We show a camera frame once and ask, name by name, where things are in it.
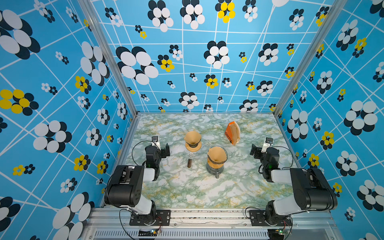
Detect glass server with wooden handle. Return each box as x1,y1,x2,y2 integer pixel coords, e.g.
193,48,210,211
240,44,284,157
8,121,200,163
187,152,194,168

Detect aluminium front rail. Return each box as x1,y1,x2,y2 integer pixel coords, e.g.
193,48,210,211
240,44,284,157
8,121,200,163
81,208,343,240

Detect left green circuit board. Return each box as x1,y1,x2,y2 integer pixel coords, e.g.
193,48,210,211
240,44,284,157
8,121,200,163
138,230,161,237

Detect right green circuit board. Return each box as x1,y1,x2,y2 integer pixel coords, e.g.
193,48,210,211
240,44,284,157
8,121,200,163
268,229,290,240

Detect right aluminium corner post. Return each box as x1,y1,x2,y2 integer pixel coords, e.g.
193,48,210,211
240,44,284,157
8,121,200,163
274,0,347,119

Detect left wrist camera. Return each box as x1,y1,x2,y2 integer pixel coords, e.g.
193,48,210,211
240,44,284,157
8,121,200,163
151,136,161,150

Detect green circuit board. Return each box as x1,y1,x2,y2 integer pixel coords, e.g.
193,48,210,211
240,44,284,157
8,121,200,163
138,230,161,237
268,229,290,240

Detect orange coffee filter pack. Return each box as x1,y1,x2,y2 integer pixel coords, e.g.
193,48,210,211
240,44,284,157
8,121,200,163
225,121,241,146

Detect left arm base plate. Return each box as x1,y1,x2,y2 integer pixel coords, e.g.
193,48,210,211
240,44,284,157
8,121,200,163
129,210,171,227

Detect green glass dripper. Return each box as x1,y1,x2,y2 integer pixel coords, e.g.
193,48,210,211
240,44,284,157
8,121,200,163
186,142,200,148

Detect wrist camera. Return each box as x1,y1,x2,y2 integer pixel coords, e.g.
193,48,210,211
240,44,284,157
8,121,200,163
151,136,161,150
261,137,273,153

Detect aluminium corner post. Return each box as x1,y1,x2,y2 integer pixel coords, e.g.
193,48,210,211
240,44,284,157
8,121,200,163
79,0,138,119
274,0,347,119

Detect wooden ring dripper holder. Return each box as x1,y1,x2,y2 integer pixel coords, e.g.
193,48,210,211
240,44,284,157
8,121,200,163
185,142,202,152

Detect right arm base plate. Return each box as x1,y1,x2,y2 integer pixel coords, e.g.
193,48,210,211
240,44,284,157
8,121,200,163
249,210,293,227

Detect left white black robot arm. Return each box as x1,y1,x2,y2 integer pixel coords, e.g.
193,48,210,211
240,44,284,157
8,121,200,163
105,143,171,227

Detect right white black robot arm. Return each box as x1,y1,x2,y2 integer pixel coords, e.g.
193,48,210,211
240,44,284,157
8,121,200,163
250,143,338,226

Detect left aluminium corner post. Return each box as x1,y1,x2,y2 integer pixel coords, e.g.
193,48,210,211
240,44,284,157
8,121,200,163
79,0,138,119

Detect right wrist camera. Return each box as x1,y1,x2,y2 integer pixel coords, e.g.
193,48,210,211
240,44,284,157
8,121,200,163
261,137,273,153

